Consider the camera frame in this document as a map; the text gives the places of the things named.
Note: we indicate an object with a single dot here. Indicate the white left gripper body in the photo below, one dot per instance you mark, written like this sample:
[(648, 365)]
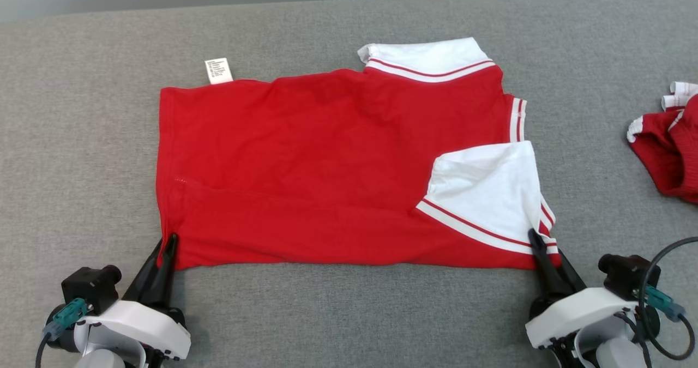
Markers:
[(142, 327)]

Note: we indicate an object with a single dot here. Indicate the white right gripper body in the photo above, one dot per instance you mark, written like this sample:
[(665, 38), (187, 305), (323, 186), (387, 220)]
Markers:
[(583, 313)]

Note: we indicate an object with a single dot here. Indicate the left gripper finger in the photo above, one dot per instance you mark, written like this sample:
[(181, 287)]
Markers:
[(150, 281), (169, 270)]

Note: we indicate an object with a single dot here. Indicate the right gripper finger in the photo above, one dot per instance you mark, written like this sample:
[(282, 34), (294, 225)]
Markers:
[(545, 275), (570, 281)]

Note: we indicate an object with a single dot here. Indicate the red mesh basketball jersey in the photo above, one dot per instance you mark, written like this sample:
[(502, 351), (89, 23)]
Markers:
[(668, 150)]

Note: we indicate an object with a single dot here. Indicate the red polo shirt white collar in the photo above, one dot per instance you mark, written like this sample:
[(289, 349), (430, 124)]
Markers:
[(305, 166)]

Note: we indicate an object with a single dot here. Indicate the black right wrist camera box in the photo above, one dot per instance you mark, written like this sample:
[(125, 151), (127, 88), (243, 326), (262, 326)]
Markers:
[(627, 275)]

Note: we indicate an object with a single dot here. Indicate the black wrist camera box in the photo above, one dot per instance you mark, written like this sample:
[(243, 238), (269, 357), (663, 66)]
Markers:
[(90, 289), (627, 275)]

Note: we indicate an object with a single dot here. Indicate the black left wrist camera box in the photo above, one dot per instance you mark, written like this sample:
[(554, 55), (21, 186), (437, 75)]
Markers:
[(90, 289)]

